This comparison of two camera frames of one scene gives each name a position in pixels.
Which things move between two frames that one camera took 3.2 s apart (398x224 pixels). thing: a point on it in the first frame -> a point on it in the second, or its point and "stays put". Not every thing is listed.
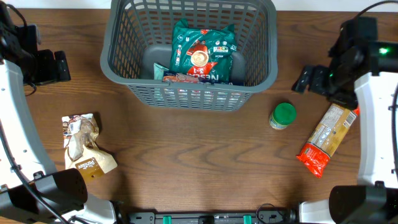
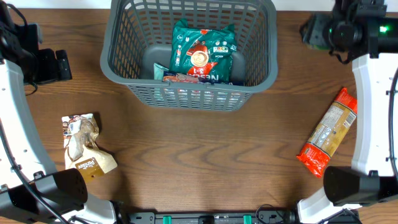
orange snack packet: [327, 139] stays put
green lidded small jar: [283, 114] -> [317, 47]
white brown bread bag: [81, 150] stays put
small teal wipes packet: [158, 71] stays put
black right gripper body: [320, 81] -> [318, 30]
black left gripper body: [45, 69] stays put
